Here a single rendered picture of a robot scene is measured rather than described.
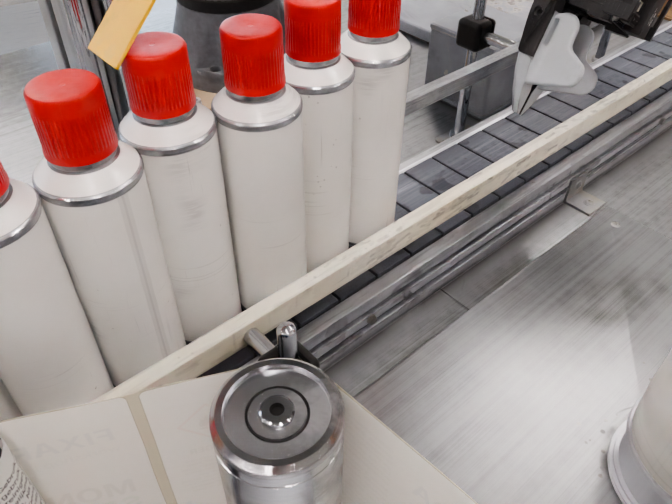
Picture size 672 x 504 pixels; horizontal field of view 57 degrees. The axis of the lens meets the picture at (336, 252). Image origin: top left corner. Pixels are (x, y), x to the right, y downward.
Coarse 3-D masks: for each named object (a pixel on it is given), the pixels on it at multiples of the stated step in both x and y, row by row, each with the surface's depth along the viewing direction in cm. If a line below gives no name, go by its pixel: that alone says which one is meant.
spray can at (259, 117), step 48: (240, 48) 31; (240, 96) 33; (288, 96) 34; (240, 144) 34; (288, 144) 35; (240, 192) 37; (288, 192) 37; (240, 240) 40; (288, 240) 40; (240, 288) 43
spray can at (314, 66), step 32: (288, 0) 35; (320, 0) 35; (288, 32) 36; (320, 32) 35; (288, 64) 37; (320, 64) 36; (352, 64) 39; (320, 96) 37; (352, 96) 39; (320, 128) 38; (352, 128) 41; (320, 160) 40; (320, 192) 42; (320, 224) 43; (320, 256) 46
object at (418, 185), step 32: (608, 64) 75; (640, 64) 75; (544, 96) 69; (576, 96) 69; (512, 128) 64; (544, 128) 64; (608, 128) 64; (448, 160) 59; (480, 160) 59; (544, 160) 60; (416, 192) 56; (448, 224) 52; (352, 288) 47; (288, 320) 44
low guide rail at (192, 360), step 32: (608, 96) 62; (640, 96) 65; (576, 128) 58; (512, 160) 53; (448, 192) 50; (480, 192) 52; (416, 224) 47; (352, 256) 44; (384, 256) 46; (288, 288) 42; (320, 288) 43; (256, 320) 40; (192, 352) 38; (224, 352) 39; (128, 384) 36; (160, 384) 36
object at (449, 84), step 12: (516, 48) 59; (480, 60) 57; (492, 60) 57; (504, 60) 58; (516, 60) 59; (456, 72) 55; (468, 72) 55; (480, 72) 56; (492, 72) 57; (432, 84) 53; (444, 84) 53; (456, 84) 55; (468, 84) 56; (408, 96) 52; (420, 96) 52; (432, 96) 53; (444, 96) 54; (408, 108) 52; (420, 108) 53
